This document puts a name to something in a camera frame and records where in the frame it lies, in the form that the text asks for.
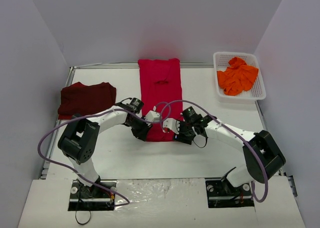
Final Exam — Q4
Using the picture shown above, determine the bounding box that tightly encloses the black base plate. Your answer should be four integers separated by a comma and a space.
68, 180, 115, 212
205, 178, 255, 209

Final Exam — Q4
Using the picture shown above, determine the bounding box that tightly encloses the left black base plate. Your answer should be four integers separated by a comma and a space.
68, 180, 115, 212

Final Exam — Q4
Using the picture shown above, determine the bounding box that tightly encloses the orange t shirt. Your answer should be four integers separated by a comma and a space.
217, 57, 259, 96

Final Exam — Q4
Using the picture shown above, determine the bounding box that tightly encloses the black loop cable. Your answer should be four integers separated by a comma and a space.
74, 209, 92, 226

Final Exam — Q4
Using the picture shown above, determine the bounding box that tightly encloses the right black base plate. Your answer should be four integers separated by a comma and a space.
205, 178, 255, 209

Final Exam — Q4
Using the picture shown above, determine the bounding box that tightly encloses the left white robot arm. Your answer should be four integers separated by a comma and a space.
57, 98, 160, 197

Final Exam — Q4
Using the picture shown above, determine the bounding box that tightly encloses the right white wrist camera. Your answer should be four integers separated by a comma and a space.
162, 118, 180, 134

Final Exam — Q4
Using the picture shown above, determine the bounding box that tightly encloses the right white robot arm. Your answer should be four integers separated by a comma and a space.
169, 107, 286, 195

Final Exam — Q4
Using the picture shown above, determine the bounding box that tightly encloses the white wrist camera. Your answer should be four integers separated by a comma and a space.
162, 118, 180, 134
144, 111, 161, 124

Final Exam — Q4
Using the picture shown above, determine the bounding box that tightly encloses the white plastic basket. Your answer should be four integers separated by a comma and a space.
213, 51, 266, 103

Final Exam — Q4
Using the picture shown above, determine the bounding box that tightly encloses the bright red t shirt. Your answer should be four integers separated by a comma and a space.
138, 58, 183, 142

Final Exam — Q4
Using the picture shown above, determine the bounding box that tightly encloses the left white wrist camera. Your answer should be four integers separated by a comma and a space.
144, 111, 161, 124

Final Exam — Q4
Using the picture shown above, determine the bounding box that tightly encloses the dark red folded t shirt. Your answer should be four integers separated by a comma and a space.
57, 82, 117, 120

